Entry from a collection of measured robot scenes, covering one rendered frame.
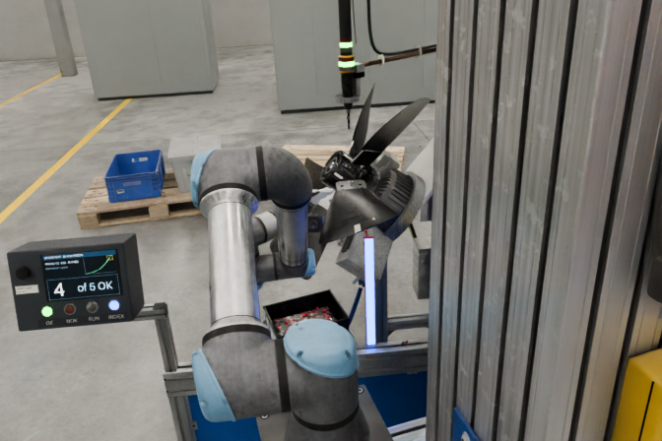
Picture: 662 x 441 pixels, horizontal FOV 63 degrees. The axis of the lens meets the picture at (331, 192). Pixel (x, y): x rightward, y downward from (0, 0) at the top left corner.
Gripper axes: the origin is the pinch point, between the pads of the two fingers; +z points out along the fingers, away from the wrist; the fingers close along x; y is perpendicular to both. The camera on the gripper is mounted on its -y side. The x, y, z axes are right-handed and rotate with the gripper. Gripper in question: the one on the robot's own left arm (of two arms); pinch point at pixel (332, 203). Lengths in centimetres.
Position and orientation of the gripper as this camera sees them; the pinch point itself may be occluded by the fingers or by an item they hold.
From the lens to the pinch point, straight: 156.7
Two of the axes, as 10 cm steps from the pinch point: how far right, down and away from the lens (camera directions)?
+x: 1.2, 9.4, 3.2
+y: -6.6, -1.7, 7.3
